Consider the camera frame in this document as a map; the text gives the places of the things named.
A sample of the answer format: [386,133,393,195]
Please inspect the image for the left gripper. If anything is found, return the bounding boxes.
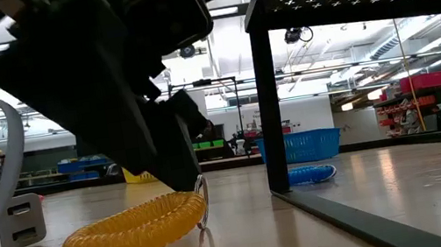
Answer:
[0,0,218,219]

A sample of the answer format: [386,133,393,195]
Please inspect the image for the yellow coil wristband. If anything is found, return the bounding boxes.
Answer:
[52,173,219,247]

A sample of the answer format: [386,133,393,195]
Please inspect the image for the blue coil wristband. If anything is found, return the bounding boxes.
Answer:
[288,160,339,188]

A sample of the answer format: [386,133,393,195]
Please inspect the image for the green bins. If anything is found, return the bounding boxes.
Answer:
[191,138,225,152]

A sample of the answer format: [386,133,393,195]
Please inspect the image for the yellow plastic basket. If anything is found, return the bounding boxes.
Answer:
[121,162,159,187]

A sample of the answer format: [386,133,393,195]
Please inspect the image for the round black ceiling device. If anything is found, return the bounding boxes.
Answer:
[178,44,197,60]

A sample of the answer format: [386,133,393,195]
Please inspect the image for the blue bins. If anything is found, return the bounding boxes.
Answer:
[56,154,117,184]

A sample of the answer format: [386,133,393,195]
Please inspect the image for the blue plastic basket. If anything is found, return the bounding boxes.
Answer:
[254,124,345,171]

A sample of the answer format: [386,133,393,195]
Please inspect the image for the storage shelf rack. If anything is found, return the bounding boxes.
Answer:
[368,70,441,144]

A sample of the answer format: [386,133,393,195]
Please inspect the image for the red storage bin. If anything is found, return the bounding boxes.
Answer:
[398,70,441,95]

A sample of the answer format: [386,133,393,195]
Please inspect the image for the black stand frame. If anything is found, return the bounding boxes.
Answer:
[167,74,249,166]

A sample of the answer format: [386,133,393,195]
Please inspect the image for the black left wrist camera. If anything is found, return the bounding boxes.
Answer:
[111,0,219,64]

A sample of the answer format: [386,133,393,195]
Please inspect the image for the black ceiling cable reel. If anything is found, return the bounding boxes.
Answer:
[282,23,316,46]

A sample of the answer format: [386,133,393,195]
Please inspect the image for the black table frame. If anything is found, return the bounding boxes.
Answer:
[0,123,441,218]

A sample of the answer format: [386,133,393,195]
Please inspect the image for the yellow hanging strap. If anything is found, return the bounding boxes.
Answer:
[391,16,428,134]

